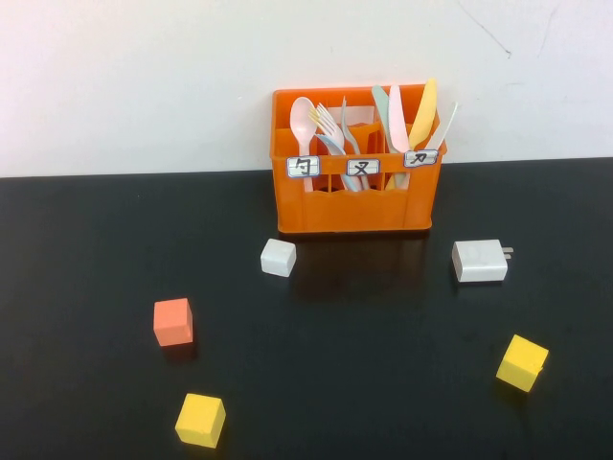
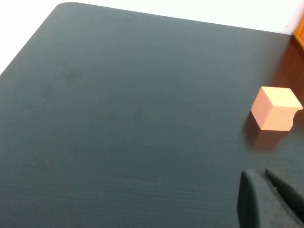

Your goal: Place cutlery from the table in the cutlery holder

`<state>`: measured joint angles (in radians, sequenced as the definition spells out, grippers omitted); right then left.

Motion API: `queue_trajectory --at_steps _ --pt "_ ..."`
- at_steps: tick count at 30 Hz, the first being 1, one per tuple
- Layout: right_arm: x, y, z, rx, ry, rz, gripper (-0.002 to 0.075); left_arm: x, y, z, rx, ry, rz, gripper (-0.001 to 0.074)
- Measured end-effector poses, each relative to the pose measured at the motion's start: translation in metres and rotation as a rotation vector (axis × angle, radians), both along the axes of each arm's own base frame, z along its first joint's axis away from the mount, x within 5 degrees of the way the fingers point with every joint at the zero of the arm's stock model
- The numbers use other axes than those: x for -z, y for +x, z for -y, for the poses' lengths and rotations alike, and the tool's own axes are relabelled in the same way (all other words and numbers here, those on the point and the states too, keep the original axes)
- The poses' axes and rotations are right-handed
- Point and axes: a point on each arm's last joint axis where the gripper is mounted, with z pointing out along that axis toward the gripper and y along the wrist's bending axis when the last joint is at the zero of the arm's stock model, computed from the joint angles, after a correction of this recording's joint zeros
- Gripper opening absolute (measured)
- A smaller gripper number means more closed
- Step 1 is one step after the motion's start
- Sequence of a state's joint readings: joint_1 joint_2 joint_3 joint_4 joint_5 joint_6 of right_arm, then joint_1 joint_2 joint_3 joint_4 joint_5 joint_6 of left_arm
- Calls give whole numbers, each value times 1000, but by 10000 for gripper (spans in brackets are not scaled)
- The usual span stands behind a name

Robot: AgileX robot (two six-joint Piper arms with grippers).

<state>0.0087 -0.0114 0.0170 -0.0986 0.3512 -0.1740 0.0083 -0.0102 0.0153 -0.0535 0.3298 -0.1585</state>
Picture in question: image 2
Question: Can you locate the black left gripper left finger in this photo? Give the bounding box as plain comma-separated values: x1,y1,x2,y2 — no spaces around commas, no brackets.
237,169,304,228

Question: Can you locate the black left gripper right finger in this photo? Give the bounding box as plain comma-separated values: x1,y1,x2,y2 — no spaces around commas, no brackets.
265,168,304,221

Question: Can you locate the orange plastic cutlery holder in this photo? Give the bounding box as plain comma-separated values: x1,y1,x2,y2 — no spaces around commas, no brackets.
293,20,304,50

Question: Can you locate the salmon orange foam cube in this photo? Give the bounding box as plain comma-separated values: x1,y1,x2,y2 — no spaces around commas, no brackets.
251,86,304,131

